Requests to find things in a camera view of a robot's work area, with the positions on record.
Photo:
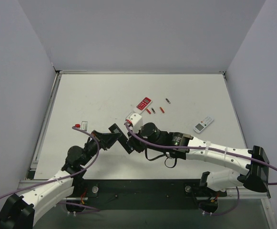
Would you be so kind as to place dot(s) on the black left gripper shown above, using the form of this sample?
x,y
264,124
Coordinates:
x,y
100,139

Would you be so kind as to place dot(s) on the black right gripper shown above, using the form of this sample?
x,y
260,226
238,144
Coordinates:
x,y
131,143

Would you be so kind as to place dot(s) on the black remote control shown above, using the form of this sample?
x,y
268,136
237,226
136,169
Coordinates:
x,y
123,140

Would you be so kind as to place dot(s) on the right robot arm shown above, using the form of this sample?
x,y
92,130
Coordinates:
x,y
242,167

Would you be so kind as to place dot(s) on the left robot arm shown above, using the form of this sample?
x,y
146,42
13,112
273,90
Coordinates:
x,y
23,209

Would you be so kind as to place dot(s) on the red and white remote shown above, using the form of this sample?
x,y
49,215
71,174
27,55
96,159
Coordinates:
x,y
142,106

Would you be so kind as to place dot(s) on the white remote control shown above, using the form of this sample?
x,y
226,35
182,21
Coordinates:
x,y
203,124

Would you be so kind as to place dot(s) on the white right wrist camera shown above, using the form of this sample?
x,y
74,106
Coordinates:
x,y
136,121

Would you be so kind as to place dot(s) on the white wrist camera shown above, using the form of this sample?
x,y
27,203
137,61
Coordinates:
x,y
84,126
136,121

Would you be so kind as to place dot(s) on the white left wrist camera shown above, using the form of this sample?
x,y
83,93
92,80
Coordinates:
x,y
84,126

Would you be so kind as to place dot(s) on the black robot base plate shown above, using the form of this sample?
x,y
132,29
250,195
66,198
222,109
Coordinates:
x,y
142,194

